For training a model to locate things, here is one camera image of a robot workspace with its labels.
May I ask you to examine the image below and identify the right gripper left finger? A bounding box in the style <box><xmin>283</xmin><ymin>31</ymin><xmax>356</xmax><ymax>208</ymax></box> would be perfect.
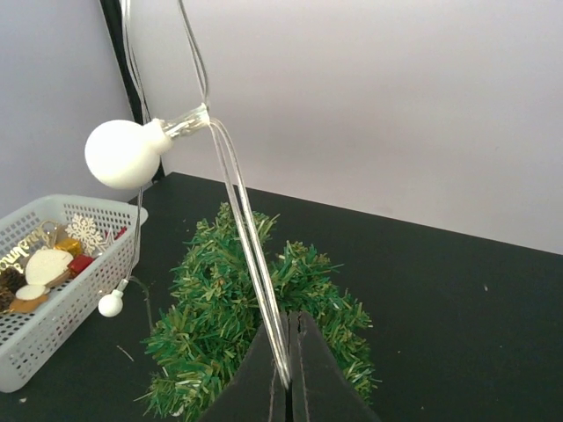
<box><xmin>199</xmin><ymin>326</ymin><xmax>290</xmax><ymax>422</ymax></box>

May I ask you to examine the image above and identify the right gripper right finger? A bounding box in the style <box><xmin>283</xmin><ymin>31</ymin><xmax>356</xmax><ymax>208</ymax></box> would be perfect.
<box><xmin>288</xmin><ymin>311</ymin><xmax>380</xmax><ymax>422</ymax></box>

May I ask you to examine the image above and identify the small green christmas tree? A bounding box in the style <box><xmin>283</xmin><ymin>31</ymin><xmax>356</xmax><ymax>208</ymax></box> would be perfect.
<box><xmin>142</xmin><ymin>203</ymin><xmax>376</xmax><ymax>421</ymax></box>

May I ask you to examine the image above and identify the white bulb light string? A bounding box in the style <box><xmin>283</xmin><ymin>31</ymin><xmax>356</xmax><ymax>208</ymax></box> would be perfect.
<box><xmin>83</xmin><ymin>0</ymin><xmax>294</xmax><ymax>390</ymax></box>

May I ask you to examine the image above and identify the silver red star ornament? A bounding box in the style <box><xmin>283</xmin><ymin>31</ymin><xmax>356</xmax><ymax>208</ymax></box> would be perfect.
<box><xmin>96</xmin><ymin>227</ymin><xmax>127</xmax><ymax>257</ymax></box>

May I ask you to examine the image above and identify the white plastic basket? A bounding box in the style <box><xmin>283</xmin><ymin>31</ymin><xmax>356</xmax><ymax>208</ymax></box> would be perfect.
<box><xmin>1</xmin><ymin>194</ymin><xmax>149</xmax><ymax>393</ymax></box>

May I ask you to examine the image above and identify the gold gift box ornament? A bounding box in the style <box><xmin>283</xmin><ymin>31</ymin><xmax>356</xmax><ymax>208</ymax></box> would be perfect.
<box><xmin>54</xmin><ymin>237</ymin><xmax>83</xmax><ymax>257</ymax></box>

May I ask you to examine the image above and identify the white snowflake ornament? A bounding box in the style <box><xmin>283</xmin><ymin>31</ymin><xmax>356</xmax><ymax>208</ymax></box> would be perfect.
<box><xmin>65</xmin><ymin>214</ymin><xmax>105</xmax><ymax>256</ymax></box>

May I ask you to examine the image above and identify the white round wooden ornament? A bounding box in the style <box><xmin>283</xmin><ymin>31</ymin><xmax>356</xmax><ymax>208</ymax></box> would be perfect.
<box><xmin>25</xmin><ymin>249</ymin><xmax>74</xmax><ymax>286</ymax></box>

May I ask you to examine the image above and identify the brown pine cone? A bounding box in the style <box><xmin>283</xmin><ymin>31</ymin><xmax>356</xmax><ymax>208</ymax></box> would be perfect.
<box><xmin>0</xmin><ymin>267</ymin><xmax>26</xmax><ymax>313</ymax></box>

